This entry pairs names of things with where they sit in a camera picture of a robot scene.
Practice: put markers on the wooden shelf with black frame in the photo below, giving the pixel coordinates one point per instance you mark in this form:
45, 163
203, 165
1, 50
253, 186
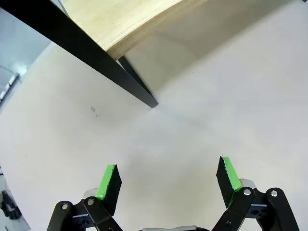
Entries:
108, 19

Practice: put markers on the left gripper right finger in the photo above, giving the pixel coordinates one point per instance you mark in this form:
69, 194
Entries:
228, 183

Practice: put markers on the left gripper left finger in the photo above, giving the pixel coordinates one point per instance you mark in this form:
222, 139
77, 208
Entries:
106, 190

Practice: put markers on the black table mount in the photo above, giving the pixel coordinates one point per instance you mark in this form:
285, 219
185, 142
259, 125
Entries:
8, 207

